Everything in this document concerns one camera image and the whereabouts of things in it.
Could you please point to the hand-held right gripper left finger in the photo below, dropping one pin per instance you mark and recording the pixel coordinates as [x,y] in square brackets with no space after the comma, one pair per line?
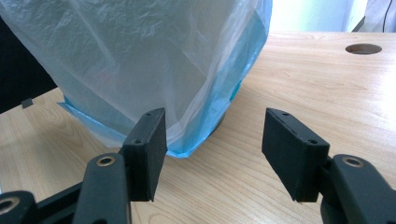
[146,155]

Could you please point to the grey tape strip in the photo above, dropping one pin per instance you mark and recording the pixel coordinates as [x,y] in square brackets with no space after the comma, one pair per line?
[27,103]

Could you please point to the black curtain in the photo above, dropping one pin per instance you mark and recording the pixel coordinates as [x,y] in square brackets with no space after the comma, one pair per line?
[18,77]

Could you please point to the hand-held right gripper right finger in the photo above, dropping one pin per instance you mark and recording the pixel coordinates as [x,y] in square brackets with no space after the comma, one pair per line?
[295,155]

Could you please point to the white plastic bag blue hem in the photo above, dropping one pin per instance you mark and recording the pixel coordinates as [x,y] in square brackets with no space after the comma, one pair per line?
[124,62]

